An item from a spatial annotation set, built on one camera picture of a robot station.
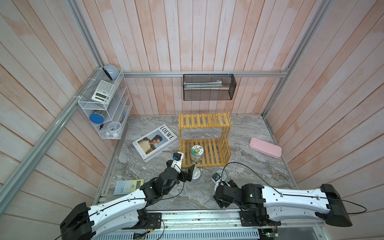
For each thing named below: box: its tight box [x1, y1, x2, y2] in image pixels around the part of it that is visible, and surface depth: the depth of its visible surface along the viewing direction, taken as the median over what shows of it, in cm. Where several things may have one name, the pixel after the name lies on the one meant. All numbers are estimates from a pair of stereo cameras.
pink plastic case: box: [249, 137, 282, 159], surface depth 102 cm
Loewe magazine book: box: [132, 124, 179, 163], surface depth 101 cm
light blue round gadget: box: [102, 64, 119, 81], surface depth 84 cm
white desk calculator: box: [91, 80, 116, 104], surface depth 77 cm
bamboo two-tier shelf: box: [178, 112, 233, 169], surface depth 88 cm
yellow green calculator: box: [113, 179, 145, 195], surface depth 85 cm
